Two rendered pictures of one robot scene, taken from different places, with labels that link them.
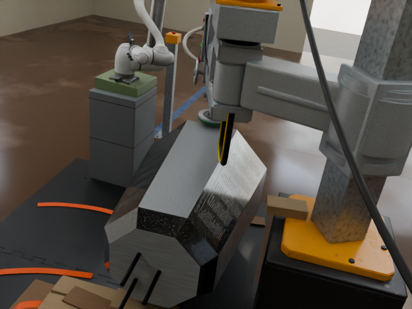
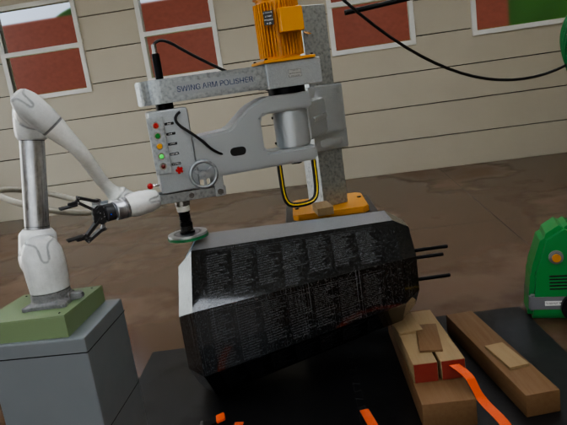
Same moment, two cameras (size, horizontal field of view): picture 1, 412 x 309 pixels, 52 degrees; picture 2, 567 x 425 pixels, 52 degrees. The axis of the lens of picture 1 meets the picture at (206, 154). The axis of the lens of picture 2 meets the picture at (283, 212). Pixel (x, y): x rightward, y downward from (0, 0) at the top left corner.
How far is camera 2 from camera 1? 4.02 m
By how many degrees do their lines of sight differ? 92
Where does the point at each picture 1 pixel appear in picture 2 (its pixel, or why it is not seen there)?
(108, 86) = (79, 314)
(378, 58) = (326, 73)
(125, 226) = (405, 236)
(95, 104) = (97, 354)
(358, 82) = (331, 88)
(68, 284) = (420, 357)
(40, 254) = not seen: outside the picture
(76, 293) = (428, 346)
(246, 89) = (311, 123)
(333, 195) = (336, 170)
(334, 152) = (336, 138)
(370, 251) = not seen: hidden behind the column
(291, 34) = not seen: outside the picture
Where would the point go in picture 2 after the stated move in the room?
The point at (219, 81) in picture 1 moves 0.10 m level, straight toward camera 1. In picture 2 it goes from (305, 126) to (323, 123)
